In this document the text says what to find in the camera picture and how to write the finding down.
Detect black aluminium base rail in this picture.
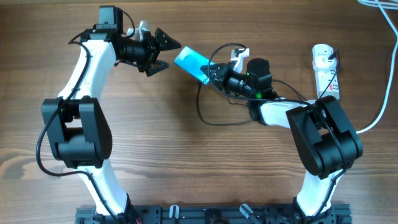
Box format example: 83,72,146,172
75,204,353,224

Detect white power strip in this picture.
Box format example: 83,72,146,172
312,44,340,100

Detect white cables top right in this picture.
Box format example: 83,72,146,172
356,0,398,11

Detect white charger adapter plug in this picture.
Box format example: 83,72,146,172
313,55,337,72

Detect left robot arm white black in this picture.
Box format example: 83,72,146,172
36,6,181,223

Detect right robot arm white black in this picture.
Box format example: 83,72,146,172
200,58,363,222

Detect white power strip cord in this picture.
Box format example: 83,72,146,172
356,0,398,134

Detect blue screen smartphone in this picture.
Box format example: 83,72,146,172
174,46,210,85

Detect black usb charging cable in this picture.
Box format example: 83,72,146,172
196,49,340,127

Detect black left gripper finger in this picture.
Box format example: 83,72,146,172
146,60,169,77
155,28,181,51

